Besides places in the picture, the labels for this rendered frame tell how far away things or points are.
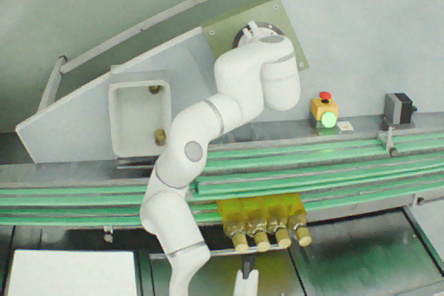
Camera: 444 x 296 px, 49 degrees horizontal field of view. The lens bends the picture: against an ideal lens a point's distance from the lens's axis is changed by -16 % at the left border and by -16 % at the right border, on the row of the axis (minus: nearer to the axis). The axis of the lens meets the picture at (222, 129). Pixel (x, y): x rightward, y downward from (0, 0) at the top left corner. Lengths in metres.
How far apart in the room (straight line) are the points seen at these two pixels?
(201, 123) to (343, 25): 0.70
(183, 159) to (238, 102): 0.19
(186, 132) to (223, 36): 0.48
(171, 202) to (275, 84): 0.36
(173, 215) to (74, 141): 0.69
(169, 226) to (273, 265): 0.56
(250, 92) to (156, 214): 0.33
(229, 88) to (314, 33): 0.53
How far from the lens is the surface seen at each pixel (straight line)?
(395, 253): 1.73
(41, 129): 1.72
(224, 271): 1.57
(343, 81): 1.76
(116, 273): 1.56
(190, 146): 1.12
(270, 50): 1.23
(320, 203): 1.70
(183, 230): 1.10
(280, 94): 1.28
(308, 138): 1.65
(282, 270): 1.57
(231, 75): 1.19
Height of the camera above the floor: 2.27
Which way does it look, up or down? 62 degrees down
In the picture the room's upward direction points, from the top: 161 degrees clockwise
